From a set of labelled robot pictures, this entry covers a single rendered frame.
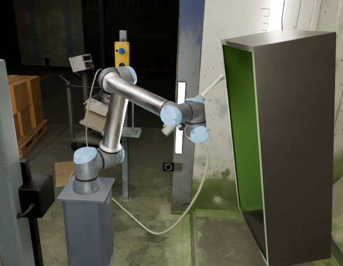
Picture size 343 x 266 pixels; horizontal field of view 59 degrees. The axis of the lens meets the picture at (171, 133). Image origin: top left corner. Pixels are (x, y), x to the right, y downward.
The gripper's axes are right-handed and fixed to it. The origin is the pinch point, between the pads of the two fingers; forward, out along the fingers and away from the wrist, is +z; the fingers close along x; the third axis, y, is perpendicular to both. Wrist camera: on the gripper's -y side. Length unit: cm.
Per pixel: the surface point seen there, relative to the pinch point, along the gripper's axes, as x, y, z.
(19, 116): -139, -103, 264
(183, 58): 39, -19, 67
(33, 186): -35, -40, -109
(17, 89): -114, -128, 265
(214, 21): 74, -22, 58
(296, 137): 30, 33, -46
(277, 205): 2, 56, -40
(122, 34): 21, -66, 94
